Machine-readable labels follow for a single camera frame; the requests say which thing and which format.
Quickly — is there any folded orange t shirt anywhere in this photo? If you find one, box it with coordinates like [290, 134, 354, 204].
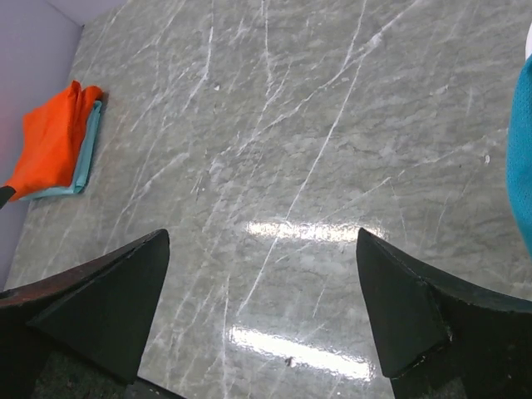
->
[4, 80, 103, 202]

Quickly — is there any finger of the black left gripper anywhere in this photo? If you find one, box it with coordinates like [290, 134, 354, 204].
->
[0, 185, 16, 209]

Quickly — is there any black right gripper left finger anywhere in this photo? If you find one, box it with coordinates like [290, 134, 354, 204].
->
[1, 229, 170, 398]

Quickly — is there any folded light teal t shirt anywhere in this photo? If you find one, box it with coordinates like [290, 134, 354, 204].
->
[22, 101, 102, 200]

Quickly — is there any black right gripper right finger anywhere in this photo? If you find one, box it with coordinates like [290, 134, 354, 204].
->
[357, 229, 531, 398]

